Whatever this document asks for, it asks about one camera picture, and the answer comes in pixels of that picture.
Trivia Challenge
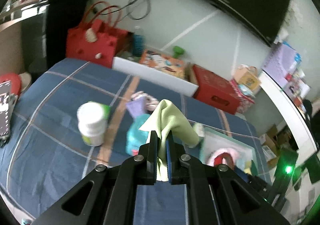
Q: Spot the small white green item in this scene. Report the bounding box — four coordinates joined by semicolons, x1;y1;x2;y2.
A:
192;124;205;138

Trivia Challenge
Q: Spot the white storage box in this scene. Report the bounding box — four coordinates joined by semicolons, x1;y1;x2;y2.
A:
112;57;199;98

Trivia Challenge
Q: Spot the beige slipper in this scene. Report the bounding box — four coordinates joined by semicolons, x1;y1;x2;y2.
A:
20;72;33;92

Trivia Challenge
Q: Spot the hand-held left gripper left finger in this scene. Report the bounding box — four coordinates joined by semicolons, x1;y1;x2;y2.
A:
30;130;158;225

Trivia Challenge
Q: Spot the green white packet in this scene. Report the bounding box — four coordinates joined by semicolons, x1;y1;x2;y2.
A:
99;104;111;120

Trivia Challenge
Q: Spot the purple cloth piece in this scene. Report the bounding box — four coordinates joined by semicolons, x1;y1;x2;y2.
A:
125;97;147;118

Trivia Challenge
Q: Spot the white desk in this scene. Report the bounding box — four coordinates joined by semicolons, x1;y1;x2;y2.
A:
259;70;320;160

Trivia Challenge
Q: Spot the teal toy box red latch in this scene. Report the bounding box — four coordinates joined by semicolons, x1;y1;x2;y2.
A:
125;114;153;157

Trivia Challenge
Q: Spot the large pink white fuzzy sock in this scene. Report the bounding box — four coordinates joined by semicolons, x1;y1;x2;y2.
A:
206;147;242;167

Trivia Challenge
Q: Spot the small colourful cardboard box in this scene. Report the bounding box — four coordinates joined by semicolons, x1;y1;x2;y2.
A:
234;64;260;93

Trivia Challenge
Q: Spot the orange cartoon print box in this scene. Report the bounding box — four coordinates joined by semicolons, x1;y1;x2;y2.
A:
139;49;187;80

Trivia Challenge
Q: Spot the green plastic toy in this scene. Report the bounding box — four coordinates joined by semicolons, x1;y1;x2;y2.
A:
172;45;187;59

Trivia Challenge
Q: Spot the pink patterned box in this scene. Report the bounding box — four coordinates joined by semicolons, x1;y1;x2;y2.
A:
230;79;257;113

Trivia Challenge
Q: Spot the red cardboard box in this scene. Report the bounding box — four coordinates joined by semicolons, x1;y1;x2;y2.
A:
191;64;242;115

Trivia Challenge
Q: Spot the red felt bag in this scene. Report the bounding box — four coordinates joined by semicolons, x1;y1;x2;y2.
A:
65;1;130;68

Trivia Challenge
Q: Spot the yellow green sponge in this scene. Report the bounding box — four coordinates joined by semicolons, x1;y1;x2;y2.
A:
244;160;260;175

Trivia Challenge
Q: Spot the light green cloth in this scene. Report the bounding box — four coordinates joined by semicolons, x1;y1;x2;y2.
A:
139;99;199;182

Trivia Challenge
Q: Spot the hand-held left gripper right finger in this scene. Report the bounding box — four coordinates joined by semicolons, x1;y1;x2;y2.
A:
166;133;292;225

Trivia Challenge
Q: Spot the white pill bottle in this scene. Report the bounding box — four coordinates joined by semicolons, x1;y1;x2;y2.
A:
77;101;110;147

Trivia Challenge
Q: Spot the pink striped fabric roll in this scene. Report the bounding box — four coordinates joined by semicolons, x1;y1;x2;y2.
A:
131;91;159;112

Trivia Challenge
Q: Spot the purple chart sheet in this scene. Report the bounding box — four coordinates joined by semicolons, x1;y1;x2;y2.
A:
261;42;302;85

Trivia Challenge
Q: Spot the white tray with teal rim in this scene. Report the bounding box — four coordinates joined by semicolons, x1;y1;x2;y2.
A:
199;129;272;185

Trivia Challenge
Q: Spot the dark studded strip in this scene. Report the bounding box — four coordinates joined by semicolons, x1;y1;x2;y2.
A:
0;80;16;145

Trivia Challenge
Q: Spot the black cabinet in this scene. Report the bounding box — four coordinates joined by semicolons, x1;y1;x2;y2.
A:
21;7;75;73

